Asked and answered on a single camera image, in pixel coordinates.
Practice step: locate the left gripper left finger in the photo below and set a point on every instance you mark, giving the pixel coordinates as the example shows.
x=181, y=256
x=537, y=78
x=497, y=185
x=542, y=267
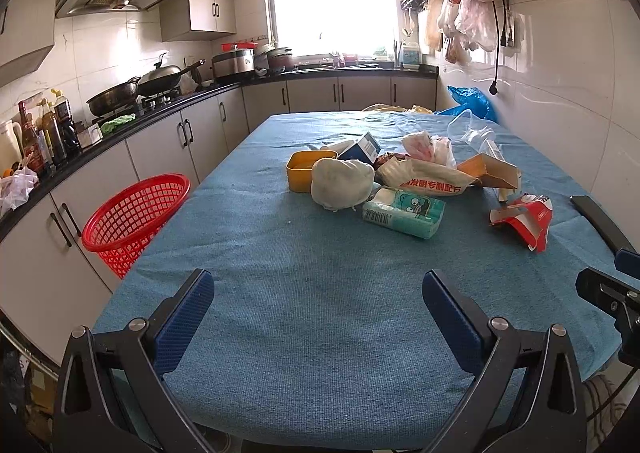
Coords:
x=89, y=415

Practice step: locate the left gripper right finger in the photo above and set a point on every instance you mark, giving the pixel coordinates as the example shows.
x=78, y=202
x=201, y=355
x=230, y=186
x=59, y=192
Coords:
x=526, y=395

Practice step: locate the red torn snack wrapper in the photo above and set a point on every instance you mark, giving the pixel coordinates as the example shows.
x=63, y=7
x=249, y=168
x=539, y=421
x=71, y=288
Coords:
x=529, y=216

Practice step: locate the orange cardboard box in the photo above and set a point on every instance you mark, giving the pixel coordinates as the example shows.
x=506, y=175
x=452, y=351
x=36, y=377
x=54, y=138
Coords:
x=491, y=172

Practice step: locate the green tissue pack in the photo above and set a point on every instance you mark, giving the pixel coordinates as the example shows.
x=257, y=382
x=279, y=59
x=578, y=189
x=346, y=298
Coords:
x=405, y=212

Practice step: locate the white red food pouch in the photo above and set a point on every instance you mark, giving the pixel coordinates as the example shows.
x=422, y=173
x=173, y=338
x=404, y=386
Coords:
x=423, y=177

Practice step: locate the pink white bag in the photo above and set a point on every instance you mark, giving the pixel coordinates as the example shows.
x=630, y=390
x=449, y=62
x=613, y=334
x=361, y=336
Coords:
x=425, y=147

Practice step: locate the blue white carton box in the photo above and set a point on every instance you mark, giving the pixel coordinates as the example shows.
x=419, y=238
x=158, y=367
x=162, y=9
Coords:
x=366, y=149

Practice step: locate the yellow plastic container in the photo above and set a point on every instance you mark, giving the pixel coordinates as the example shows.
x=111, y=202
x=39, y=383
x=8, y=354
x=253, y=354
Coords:
x=298, y=168

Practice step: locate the lower kitchen cabinets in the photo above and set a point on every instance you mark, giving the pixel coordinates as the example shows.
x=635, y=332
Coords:
x=49, y=282

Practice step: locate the red plastic basket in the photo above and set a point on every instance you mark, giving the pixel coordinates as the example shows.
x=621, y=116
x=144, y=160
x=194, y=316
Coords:
x=122, y=227

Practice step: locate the blue table cloth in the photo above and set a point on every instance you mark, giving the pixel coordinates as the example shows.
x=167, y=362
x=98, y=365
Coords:
x=318, y=334

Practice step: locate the white plastic bag on counter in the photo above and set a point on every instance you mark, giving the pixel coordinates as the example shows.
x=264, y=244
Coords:
x=16, y=188

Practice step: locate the blue plastic bag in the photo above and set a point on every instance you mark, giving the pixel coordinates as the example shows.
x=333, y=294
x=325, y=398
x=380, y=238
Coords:
x=472, y=99

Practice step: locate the sauce bottles group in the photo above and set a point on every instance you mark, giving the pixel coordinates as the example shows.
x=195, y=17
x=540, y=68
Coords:
x=49, y=137

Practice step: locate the green cloth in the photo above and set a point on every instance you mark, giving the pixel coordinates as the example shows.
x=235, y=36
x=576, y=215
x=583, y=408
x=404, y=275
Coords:
x=110, y=126

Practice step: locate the white electric kettle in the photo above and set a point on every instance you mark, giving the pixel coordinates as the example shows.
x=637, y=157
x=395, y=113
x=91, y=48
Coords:
x=10, y=150

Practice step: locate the yellow plastic bag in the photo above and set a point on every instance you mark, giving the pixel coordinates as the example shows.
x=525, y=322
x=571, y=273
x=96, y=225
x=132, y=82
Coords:
x=381, y=107

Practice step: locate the black frying pan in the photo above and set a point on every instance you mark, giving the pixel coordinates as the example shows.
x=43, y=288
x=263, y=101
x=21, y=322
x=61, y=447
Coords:
x=114, y=98

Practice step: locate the black wok with lid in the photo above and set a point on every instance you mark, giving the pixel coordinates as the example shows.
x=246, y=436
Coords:
x=163, y=78

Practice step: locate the silver rice cooker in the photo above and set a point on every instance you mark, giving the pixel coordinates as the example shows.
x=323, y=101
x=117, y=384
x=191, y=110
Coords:
x=233, y=64

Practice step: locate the dark cooking pot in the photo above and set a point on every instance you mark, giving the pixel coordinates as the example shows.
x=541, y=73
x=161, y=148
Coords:
x=269, y=59

